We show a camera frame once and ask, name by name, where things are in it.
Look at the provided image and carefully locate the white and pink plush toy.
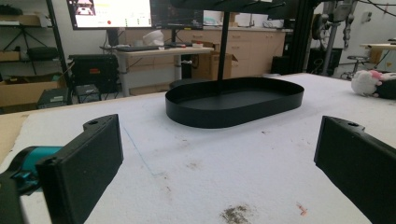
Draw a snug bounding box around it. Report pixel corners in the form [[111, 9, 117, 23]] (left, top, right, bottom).
[[350, 69, 396, 101]]

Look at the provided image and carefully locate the beige standing desk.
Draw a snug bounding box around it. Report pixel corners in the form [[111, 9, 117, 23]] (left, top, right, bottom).
[[115, 46, 216, 98]]

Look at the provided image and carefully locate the black two-tier oval tray stand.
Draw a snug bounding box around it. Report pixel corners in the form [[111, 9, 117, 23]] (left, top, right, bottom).
[[164, 0, 305, 130]]

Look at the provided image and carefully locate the lit computer monitor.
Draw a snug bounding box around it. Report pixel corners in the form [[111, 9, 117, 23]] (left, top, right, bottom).
[[65, 0, 153, 31]]

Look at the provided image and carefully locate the open cardboard box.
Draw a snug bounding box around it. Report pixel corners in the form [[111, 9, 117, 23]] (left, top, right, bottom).
[[191, 50, 239, 81]]

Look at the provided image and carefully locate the black bag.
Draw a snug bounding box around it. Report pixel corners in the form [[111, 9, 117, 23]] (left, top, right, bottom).
[[26, 46, 60, 62]]

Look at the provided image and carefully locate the black equipment case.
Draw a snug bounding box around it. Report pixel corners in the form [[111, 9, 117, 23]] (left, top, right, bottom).
[[68, 53, 120, 94]]

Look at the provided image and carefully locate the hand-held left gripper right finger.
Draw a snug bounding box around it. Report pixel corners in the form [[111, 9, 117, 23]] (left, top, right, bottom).
[[313, 115, 396, 224]]

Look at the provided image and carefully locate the black metal shelf rack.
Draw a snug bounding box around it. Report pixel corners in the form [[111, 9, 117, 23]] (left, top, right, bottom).
[[0, 0, 74, 106]]

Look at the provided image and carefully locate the white foam table mat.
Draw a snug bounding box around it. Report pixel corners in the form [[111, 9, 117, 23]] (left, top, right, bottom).
[[0, 72, 396, 224]]

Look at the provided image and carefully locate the black keyboard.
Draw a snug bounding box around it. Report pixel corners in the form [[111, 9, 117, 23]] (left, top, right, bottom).
[[115, 45, 162, 53]]

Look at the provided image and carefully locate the dark grey device box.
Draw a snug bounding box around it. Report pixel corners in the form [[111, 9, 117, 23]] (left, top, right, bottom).
[[36, 87, 70, 110]]

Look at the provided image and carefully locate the large flat cardboard box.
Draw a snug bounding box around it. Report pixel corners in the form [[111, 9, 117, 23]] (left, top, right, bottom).
[[0, 74, 65, 108]]

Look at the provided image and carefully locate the light wooden side table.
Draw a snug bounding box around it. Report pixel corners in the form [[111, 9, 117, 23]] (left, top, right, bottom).
[[359, 42, 396, 73]]

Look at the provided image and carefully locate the dark computer monitor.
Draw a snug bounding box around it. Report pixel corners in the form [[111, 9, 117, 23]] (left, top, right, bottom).
[[150, 0, 205, 31]]

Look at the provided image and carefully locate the grey metal robot stand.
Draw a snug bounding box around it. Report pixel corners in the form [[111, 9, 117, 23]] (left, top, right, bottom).
[[312, 0, 359, 77]]

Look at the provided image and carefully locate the black aluminium frame post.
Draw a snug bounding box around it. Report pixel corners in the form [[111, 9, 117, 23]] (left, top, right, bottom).
[[289, 0, 322, 75]]

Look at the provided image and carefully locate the metal stool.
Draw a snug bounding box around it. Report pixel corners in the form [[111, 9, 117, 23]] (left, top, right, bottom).
[[340, 54, 371, 81]]

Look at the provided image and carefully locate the white helmet-shaped object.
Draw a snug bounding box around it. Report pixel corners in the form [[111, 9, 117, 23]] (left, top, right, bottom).
[[142, 29, 165, 48]]

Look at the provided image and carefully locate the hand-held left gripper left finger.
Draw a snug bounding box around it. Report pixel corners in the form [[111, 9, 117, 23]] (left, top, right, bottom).
[[35, 113, 124, 224]]

